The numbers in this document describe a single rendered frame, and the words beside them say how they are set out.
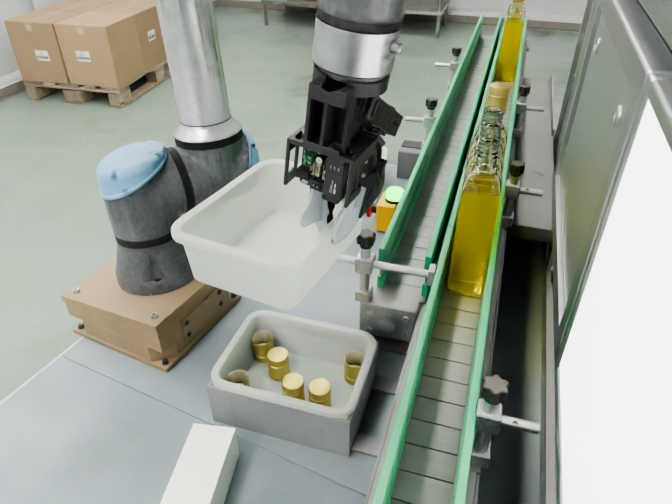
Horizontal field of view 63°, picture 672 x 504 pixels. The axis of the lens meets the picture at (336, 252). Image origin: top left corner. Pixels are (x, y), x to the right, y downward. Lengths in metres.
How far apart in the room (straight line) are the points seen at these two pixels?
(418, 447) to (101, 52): 3.93
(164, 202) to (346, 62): 0.53
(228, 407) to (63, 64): 3.91
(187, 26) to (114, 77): 3.48
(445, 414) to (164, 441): 0.42
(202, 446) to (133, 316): 0.27
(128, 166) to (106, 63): 3.46
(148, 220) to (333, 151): 0.50
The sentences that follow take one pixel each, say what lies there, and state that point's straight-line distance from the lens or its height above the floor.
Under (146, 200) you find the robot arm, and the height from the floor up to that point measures 1.02.
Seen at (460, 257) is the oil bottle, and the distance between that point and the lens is 0.89.
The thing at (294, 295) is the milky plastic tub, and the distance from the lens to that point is 0.61.
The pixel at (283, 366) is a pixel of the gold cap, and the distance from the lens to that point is 0.91.
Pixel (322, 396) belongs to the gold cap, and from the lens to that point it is 0.85.
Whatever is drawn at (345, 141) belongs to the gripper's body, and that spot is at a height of 1.25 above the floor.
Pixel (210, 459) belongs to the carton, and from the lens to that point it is 0.80.
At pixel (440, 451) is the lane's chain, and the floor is 0.88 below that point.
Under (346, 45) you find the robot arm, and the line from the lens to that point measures 0.49.
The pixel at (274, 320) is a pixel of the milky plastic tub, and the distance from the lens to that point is 0.94.
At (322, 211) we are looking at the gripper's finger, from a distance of 0.63.
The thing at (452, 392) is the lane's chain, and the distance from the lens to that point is 0.78.
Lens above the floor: 1.46
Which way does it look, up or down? 35 degrees down
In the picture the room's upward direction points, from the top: straight up
